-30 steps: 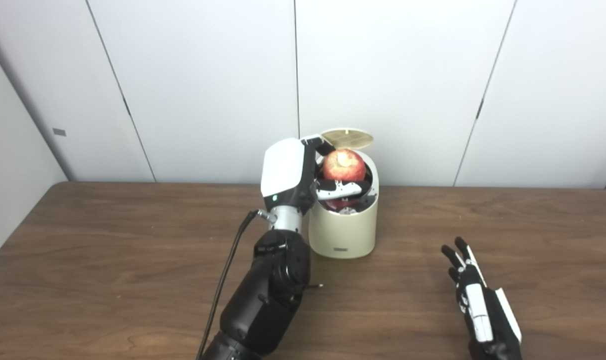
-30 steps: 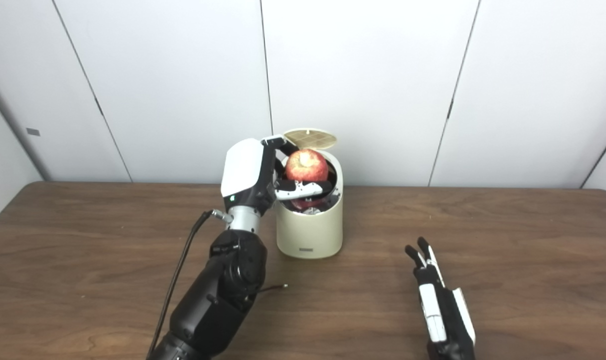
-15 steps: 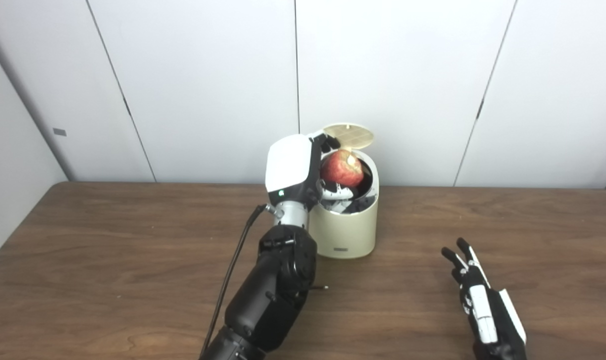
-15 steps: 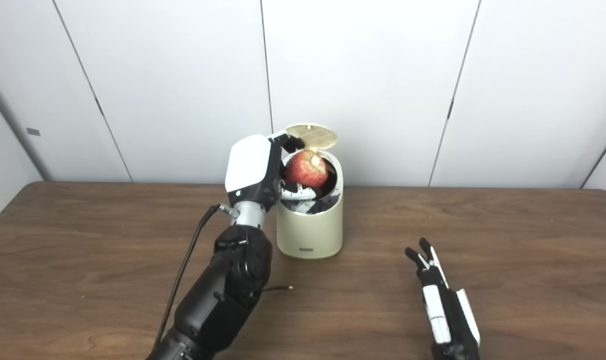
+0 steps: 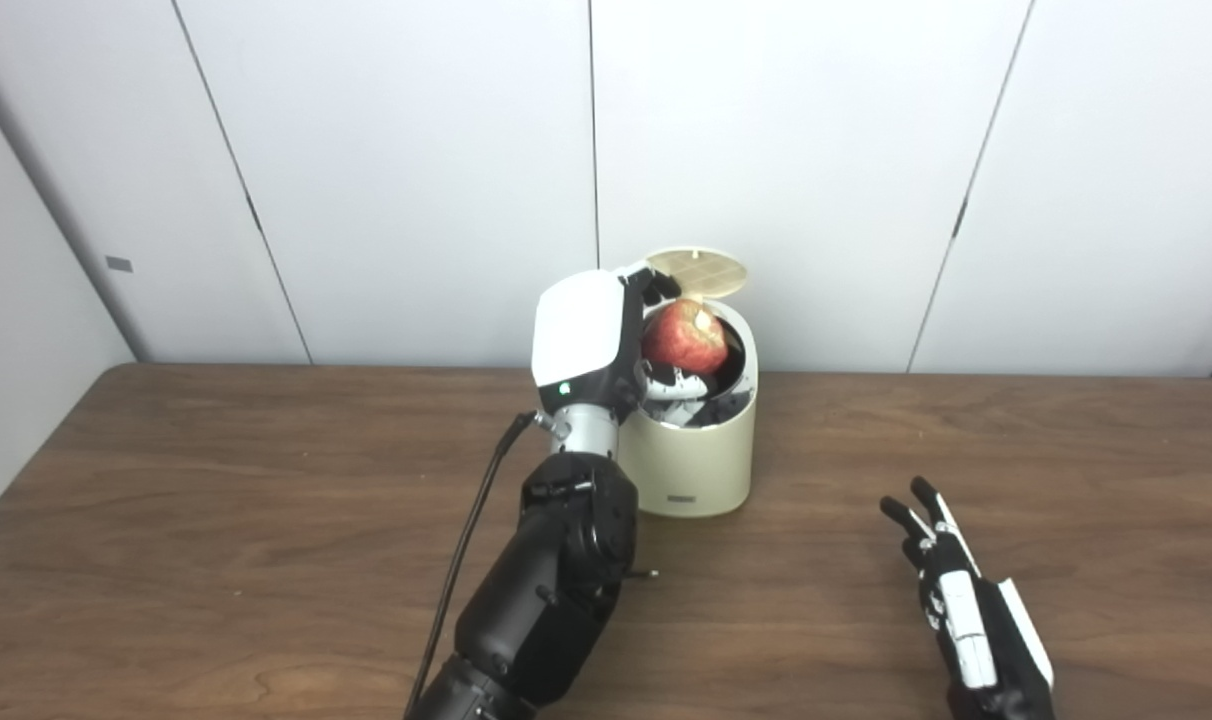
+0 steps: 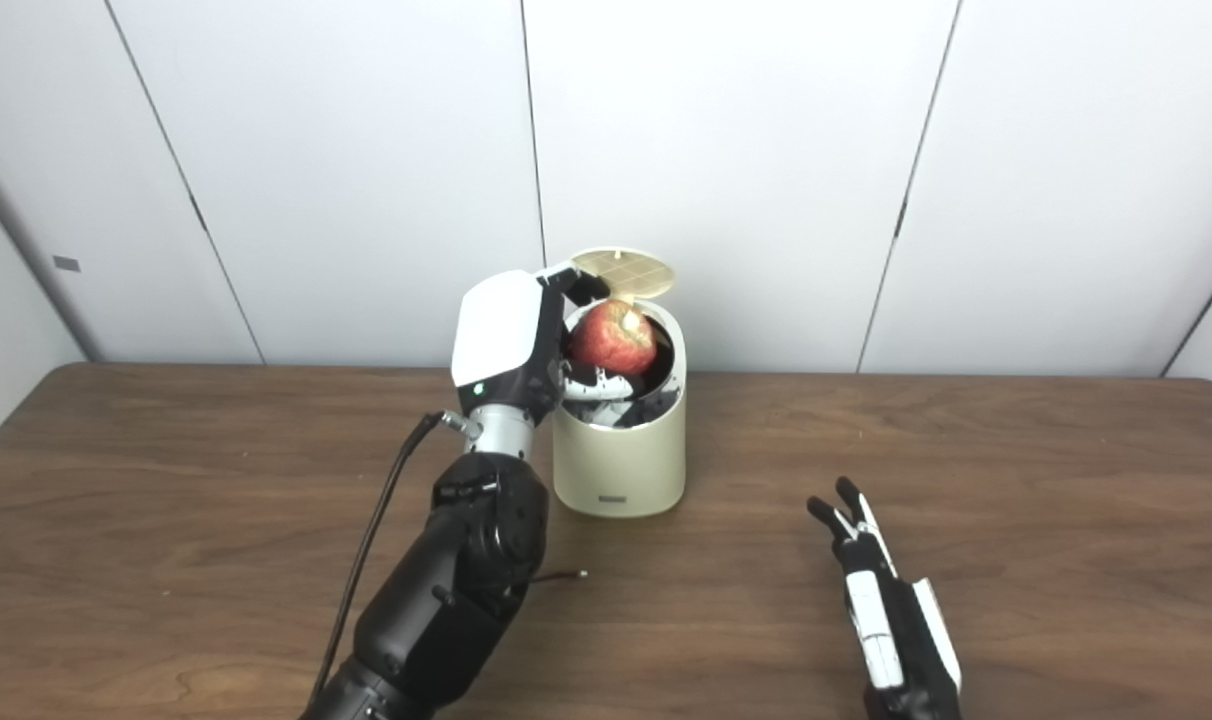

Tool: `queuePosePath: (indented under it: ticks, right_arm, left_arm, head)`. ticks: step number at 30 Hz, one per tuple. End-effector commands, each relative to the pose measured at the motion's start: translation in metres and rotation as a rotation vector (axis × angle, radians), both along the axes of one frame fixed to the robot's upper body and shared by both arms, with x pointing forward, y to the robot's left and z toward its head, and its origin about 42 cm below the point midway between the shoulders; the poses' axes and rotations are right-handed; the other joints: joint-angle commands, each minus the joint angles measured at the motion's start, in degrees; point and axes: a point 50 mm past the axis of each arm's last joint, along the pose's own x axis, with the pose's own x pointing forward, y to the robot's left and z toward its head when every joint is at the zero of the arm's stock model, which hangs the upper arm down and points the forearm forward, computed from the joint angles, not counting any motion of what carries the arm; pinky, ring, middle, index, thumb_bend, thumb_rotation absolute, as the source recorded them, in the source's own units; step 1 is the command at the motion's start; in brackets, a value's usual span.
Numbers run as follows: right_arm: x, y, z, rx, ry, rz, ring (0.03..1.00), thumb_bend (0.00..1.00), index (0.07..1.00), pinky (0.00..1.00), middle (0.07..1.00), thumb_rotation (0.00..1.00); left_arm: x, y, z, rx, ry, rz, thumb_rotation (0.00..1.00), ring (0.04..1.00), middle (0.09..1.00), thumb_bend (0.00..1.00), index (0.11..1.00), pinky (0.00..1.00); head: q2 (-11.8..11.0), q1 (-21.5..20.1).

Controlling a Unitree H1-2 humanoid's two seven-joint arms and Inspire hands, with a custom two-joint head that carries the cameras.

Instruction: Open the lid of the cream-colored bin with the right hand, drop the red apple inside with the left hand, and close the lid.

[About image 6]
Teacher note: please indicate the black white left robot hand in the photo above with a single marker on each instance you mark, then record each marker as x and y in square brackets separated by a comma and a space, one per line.
[496, 335]

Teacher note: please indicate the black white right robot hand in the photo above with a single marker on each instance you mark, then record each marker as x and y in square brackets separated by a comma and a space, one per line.
[906, 640]

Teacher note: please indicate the red apple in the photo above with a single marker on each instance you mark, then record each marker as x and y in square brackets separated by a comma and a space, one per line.
[614, 340]

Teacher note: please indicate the cream round bin lid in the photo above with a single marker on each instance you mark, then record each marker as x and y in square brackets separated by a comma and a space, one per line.
[623, 270]

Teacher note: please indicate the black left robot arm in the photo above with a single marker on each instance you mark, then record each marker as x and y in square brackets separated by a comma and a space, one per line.
[446, 600]

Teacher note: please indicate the cream-colored bin body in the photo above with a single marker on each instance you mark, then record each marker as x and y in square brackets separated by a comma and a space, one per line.
[621, 465]

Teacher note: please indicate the small grey wall label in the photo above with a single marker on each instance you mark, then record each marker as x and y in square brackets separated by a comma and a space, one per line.
[66, 264]

